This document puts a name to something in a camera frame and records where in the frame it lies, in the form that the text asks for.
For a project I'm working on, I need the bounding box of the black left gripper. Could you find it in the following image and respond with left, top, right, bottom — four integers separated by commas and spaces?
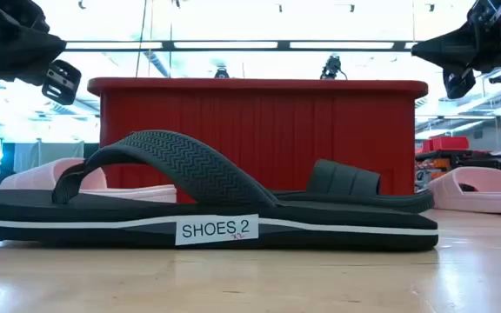
0, 0, 83, 106

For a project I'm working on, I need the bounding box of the pink slide sandal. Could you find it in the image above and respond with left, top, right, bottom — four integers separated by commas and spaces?
0, 156, 177, 204
427, 166, 501, 215

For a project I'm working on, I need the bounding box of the red plastic bin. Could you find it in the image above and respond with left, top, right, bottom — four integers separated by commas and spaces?
87, 77, 429, 204

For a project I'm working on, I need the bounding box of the red storage crate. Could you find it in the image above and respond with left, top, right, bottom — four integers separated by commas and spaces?
419, 136, 471, 154

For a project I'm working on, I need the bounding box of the grey fabric partition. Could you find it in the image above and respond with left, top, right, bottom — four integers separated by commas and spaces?
13, 141, 85, 174

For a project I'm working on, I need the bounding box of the black storage shelf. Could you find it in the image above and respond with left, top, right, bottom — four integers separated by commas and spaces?
414, 150, 501, 189

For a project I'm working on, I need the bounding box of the black flip-flop white-striped sole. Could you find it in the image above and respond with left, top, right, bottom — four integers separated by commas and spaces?
0, 129, 439, 252

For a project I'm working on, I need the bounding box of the black slide sandal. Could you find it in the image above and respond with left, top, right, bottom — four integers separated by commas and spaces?
271, 158, 435, 215

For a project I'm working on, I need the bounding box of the thin hanging black cable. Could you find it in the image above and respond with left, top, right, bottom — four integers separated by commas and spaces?
135, 0, 148, 78

